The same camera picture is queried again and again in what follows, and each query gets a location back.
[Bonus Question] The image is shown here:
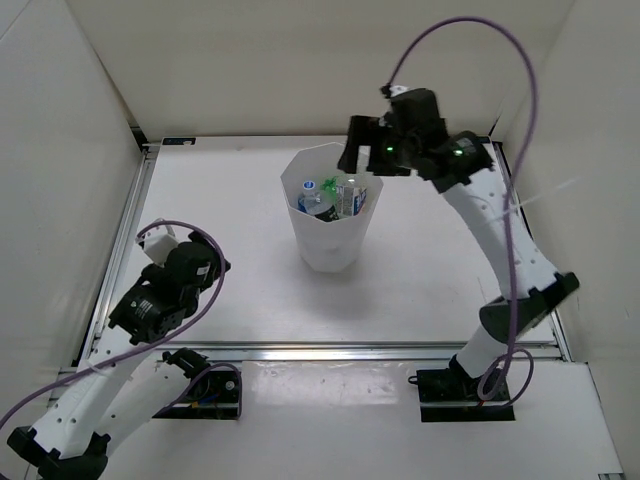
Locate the aluminium front rail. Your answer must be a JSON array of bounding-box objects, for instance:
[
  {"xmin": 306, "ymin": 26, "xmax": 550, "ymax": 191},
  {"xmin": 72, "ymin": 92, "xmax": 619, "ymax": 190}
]
[{"xmin": 89, "ymin": 340, "xmax": 564, "ymax": 362}]

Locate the clear bottle white orange label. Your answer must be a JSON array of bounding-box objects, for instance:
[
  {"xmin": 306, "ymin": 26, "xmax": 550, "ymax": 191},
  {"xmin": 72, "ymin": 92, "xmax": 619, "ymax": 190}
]
[{"xmin": 335, "ymin": 182, "xmax": 368, "ymax": 217}]

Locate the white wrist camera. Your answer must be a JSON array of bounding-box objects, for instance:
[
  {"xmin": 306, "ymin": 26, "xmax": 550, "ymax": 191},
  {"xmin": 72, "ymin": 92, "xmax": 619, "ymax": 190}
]
[
  {"xmin": 380, "ymin": 84, "xmax": 410, "ymax": 100},
  {"xmin": 136, "ymin": 225, "xmax": 179, "ymax": 266}
]

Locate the green plastic bottle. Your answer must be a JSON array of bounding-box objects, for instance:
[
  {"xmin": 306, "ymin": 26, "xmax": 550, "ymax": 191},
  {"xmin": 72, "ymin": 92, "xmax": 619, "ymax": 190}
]
[{"xmin": 320, "ymin": 174, "xmax": 349, "ymax": 199}]

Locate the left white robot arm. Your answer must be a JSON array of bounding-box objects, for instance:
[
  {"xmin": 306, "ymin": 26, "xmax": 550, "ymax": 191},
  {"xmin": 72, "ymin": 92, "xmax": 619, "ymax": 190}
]
[{"xmin": 7, "ymin": 219, "xmax": 231, "ymax": 479}]

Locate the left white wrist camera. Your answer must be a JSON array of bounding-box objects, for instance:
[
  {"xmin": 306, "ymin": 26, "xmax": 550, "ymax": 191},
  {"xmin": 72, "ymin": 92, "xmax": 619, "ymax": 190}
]
[{"xmin": 136, "ymin": 225, "xmax": 179, "ymax": 266}]

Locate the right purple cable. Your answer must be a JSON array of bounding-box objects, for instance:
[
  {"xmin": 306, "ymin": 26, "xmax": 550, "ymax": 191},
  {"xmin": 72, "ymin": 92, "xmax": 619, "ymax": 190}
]
[{"xmin": 384, "ymin": 15, "xmax": 541, "ymax": 407}]

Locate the aluminium left rail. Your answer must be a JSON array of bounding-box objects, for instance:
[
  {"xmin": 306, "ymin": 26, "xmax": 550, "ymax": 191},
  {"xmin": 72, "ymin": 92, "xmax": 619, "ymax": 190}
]
[{"xmin": 72, "ymin": 143, "xmax": 160, "ymax": 366}]

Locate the clear bottle blue label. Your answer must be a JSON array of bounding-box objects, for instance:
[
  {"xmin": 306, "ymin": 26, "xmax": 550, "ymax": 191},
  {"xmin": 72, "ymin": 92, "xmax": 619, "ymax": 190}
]
[{"xmin": 298, "ymin": 180, "xmax": 325, "ymax": 216}]

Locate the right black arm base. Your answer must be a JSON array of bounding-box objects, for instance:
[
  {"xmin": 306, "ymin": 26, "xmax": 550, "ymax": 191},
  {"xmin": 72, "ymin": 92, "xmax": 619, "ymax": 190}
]
[{"xmin": 407, "ymin": 369, "xmax": 515, "ymax": 423}]

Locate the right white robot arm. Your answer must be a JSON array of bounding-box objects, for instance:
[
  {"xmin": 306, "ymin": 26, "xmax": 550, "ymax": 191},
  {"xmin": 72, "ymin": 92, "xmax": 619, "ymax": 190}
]
[{"xmin": 337, "ymin": 85, "xmax": 579, "ymax": 400}]

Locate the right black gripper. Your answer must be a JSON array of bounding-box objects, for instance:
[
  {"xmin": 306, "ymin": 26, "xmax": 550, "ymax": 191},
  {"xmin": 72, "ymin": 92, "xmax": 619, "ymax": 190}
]
[{"xmin": 338, "ymin": 116, "xmax": 421, "ymax": 178}]

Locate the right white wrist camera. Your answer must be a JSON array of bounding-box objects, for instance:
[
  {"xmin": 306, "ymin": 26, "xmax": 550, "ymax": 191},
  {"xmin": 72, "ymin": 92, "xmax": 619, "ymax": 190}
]
[{"xmin": 380, "ymin": 84, "xmax": 410, "ymax": 100}]

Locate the aluminium rail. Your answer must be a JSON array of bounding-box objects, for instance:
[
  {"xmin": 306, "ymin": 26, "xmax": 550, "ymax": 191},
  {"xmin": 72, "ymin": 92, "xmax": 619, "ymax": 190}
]
[
  {"xmin": 72, "ymin": 143, "xmax": 160, "ymax": 366},
  {"xmin": 89, "ymin": 340, "xmax": 564, "ymax": 362},
  {"xmin": 492, "ymin": 142, "xmax": 579, "ymax": 338}
]

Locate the white octagonal plastic bin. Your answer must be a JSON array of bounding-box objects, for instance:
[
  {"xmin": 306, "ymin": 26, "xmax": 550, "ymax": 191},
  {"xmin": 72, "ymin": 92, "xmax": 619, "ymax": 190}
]
[{"xmin": 280, "ymin": 142, "xmax": 383, "ymax": 273}]

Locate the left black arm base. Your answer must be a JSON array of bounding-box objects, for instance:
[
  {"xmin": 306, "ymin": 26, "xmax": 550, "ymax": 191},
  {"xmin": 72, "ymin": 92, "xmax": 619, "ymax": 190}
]
[{"xmin": 154, "ymin": 362, "xmax": 243, "ymax": 421}]

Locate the aluminium right rail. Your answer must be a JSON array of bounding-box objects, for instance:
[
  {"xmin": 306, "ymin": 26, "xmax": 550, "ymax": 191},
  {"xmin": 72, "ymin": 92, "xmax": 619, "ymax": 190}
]
[{"xmin": 492, "ymin": 142, "xmax": 579, "ymax": 338}]

